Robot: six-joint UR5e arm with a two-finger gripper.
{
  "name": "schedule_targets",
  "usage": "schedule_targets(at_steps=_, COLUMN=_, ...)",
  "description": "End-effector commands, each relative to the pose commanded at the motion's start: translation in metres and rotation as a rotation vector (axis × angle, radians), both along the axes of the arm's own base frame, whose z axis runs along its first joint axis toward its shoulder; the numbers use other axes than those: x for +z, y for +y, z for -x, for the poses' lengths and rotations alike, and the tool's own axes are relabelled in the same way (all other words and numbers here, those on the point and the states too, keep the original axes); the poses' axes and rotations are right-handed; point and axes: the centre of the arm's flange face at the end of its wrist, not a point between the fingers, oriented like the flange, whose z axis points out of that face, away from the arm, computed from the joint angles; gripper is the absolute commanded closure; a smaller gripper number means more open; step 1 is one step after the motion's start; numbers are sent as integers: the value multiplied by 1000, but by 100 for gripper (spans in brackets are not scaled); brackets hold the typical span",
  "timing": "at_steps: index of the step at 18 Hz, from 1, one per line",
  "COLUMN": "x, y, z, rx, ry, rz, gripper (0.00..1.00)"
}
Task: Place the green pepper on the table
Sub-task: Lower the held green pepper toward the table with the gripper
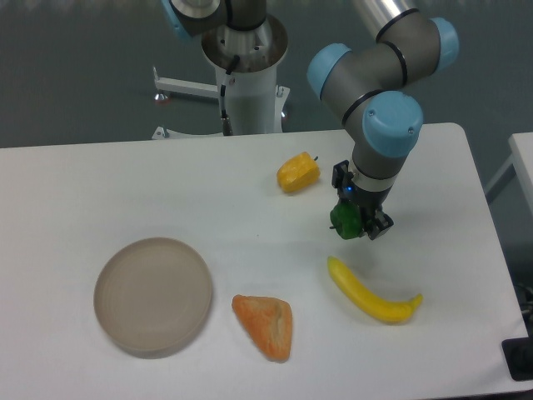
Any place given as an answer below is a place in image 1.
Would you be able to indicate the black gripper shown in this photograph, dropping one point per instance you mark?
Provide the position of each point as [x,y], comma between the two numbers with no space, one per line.
[368,193]

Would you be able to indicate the green toy pepper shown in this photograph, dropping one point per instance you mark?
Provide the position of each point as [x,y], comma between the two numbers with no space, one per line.
[345,219]

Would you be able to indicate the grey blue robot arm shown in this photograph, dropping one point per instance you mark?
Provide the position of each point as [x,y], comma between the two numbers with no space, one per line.
[363,90]

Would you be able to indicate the yellow toy pepper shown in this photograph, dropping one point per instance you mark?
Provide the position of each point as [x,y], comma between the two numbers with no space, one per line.
[297,173]

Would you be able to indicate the yellow toy banana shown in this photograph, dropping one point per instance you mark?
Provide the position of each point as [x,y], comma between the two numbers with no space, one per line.
[381,309]

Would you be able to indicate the orange toy bread slice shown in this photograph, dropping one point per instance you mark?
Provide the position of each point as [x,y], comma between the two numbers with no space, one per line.
[268,322]

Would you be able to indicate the white side table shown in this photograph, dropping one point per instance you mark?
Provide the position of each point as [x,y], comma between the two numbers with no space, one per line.
[517,165]

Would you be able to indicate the black device at table edge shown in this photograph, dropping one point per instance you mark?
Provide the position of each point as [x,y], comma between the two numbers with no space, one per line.
[518,356]

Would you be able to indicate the beige round plate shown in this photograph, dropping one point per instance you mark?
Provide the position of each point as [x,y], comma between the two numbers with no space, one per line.
[153,297]

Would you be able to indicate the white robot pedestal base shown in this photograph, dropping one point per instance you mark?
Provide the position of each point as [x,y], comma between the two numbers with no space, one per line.
[245,64]

